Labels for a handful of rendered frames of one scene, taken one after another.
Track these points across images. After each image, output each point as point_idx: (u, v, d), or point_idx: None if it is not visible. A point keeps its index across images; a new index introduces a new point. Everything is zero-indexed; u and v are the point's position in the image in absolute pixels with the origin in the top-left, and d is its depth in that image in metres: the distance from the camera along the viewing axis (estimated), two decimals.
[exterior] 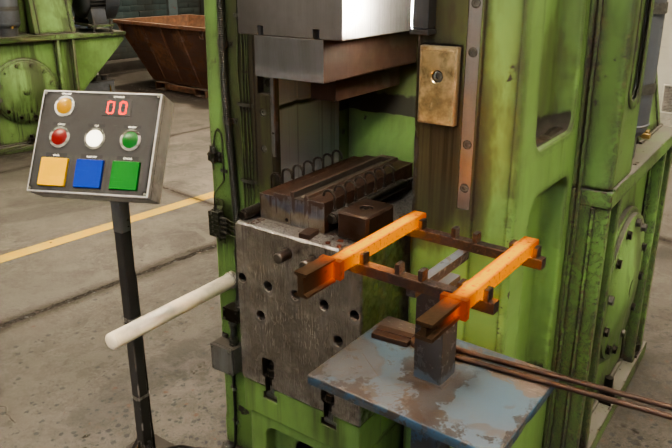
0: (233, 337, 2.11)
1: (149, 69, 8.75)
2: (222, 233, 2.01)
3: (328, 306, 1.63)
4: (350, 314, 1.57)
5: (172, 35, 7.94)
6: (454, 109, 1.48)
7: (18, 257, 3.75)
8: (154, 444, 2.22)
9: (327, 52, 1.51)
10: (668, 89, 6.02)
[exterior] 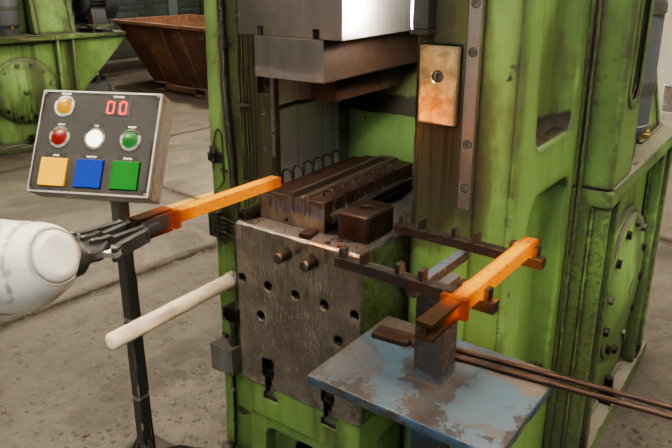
0: (233, 337, 2.11)
1: (149, 69, 8.75)
2: (222, 233, 2.01)
3: (328, 306, 1.63)
4: (350, 314, 1.57)
5: (172, 35, 7.94)
6: (454, 109, 1.48)
7: None
8: (154, 444, 2.22)
9: (327, 52, 1.51)
10: (668, 89, 6.02)
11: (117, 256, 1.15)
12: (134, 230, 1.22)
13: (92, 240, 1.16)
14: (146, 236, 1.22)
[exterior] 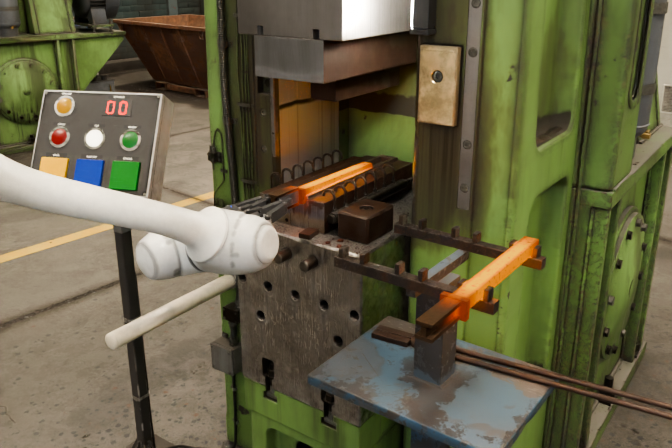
0: (233, 337, 2.11)
1: (149, 69, 8.75)
2: None
3: (328, 306, 1.63)
4: (350, 314, 1.57)
5: (172, 35, 7.94)
6: (454, 109, 1.48)
7: (18, 257, 3.75)
8: (154, 444, 2.22)
9: (327, 52, 1.51)
10: (668, 89, 6.02)
11: (269, 223, 1.47)
12: (275, 203, 1.54)
13: (248, 210, 1.48)
14: (285, 208, 1.54)
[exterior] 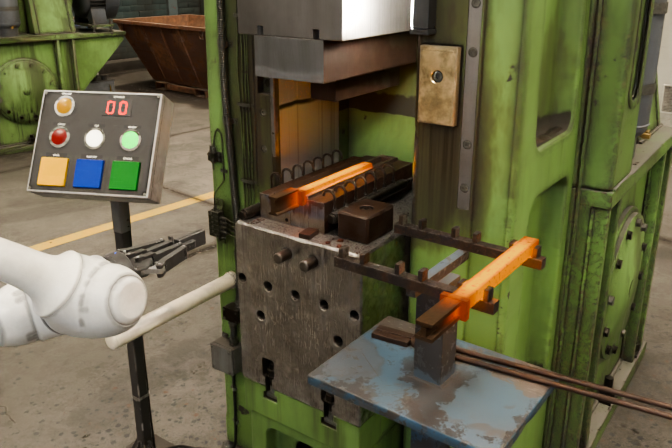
0: (233, 337, 2.11)
1: (149, 69, 8.75)
2: (222, 233, 2.01)
3: (328, 306, 1.63)
4: (350, 314, 1.57)
5: (172, 35, 7.94)
6: (454, 109, 1.48)
7: None
8: (154, 444, 2.22)
9: (327, 52, 1.51)
10: (668, 89, 6.02)
11: (162, 272, 1.24)
12: (173, 247, 1.32)
13: (138, 257, 1.25)
14: (184, 253, 1.32)
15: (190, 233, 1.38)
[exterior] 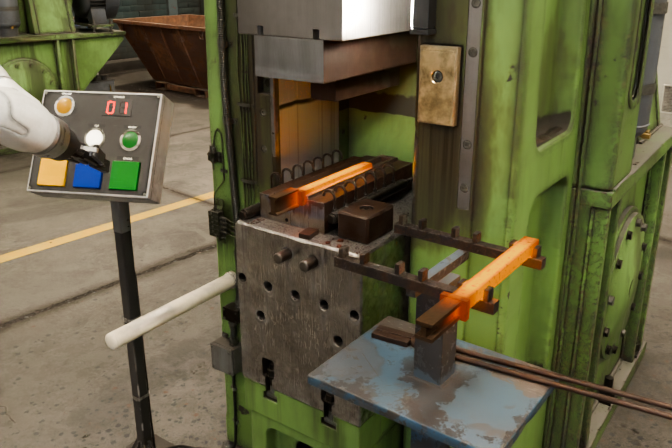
0: (233, 337, 2.11)
1: (149, 69, 8.75)
2: (222, 233, 2.01)
3: (328, 306, 1.63)
4: (350, 314, 1.57)
5: (172, 35, 7.94)
6: (454, 109, 1.48)
7: (18, 257, 3.75)
8: (154, 444, 2.22)
9: (327, 52, 1.51)
10: (668, 89, 6.02)
11: (97, 151, 1.50)
12: None
13: None
14: (103, 158, 1.58)
15: None
